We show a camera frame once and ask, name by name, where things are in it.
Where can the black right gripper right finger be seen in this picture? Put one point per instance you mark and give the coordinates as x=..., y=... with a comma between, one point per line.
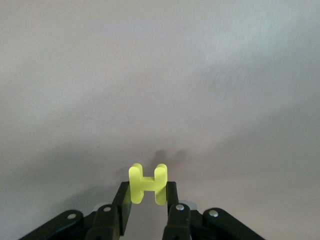
x=185, y=225

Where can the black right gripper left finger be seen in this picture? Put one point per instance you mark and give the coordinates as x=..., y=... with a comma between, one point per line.
x=105, y=222

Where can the yellow foam uppercase H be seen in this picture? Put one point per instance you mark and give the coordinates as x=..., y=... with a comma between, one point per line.
x=147, y=186

